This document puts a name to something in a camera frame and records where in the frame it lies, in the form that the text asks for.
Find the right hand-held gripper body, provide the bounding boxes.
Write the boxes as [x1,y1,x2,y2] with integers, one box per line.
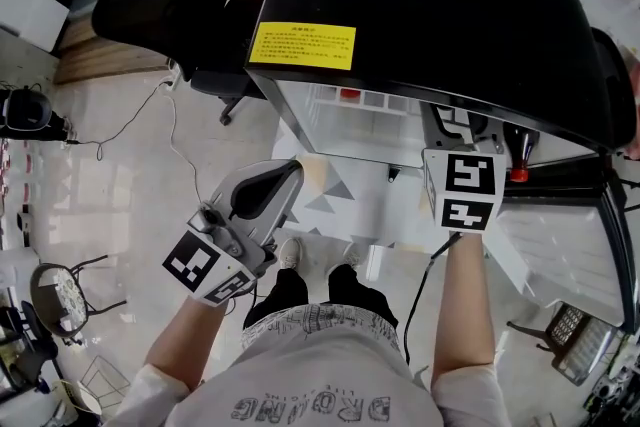
[418,102,509,234]

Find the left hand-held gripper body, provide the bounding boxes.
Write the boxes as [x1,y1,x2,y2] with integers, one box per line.
[162,158,306,306]

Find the black fridge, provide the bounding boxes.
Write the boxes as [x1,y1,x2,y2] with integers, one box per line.
[243,0,640,336]

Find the person's right forearm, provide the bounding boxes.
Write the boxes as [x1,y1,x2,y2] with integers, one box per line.
[430,229,497,386]

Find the person's left forearm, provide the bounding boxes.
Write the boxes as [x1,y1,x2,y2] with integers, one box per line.
[144,282,261,396]

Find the person's left shoe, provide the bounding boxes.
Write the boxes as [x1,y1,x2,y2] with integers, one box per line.
[277,237,305,272]

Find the person's shoe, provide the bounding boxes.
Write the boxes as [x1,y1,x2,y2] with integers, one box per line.
[277,237,305,272]
[341,242,364,269]

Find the dark bottle with red cap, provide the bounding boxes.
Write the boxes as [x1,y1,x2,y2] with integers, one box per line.
[501,123,542,184]

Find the person's right shoe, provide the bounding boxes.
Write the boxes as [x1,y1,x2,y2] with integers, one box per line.
[341,242,364,269]

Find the person's black trousers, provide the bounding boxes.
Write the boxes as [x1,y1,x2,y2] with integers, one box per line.
[243,263,400,331]

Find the person's white printed shirt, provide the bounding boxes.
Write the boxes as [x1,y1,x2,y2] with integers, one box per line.
[102,304,514,427]

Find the square mesh stool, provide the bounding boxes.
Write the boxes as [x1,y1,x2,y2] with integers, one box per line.
[506,301,627,388]

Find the round metal stool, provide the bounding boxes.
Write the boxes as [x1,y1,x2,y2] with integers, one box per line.
[28,253,127,344]

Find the black office chair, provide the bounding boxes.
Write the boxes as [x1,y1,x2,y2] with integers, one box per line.
[76,0,274,127]

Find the black headset device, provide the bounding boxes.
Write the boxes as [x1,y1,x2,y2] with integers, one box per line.
[0,83,69,142]

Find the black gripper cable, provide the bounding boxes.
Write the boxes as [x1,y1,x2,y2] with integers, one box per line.
[402,232,465,366]

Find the white floor cable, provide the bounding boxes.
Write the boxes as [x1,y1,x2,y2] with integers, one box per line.
[64,79,211,207]

